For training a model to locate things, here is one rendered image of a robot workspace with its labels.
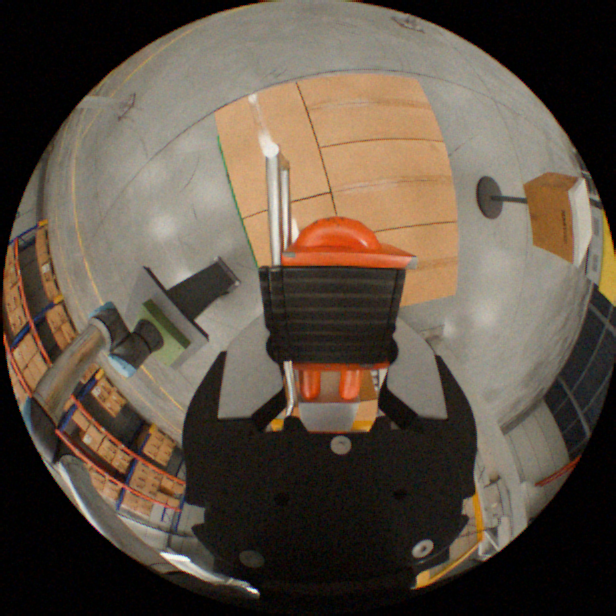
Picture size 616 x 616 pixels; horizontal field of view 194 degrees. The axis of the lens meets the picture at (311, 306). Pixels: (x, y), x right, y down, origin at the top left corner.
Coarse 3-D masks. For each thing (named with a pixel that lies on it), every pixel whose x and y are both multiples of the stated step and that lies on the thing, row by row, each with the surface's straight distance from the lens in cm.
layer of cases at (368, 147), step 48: (288, 96) 99; (336, 96) 98; (384, 96) 104; (240, 144) 93; (288, 144) 86; (336, 144) 86; (384, 144) 90; (432, 144) 102; (240, 192) 87; (336, 192) 80; (384, 192) 84; (432, 192) 95; (384, 240) 84; (432, 240) 95; (432, 288) 102
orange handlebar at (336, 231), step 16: (320, 224) 11; (336, 224) 11; (352, 224) 11; (304, 240) 11; (320, 240) 10; (336, 240) 10; (352, 240) 11; (368, 240) 11; (304, 384) 17; (320, 384) 18; (352, 384) 17; (336, 432) 27
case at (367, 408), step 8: (368, 376) 81; (296, 384) 83; (368, 384) 78; (288, 392) 81; (360, 392) 76; (368, 392) 76; (288, 400) 79; (360, 400) 74; (368, 400) 74; (376, 400) 75; (296, 408) 77; (360, 408) 78; (368, 408) 79; (376, 408) 81; (360, 416) 84; (368, 416) 86
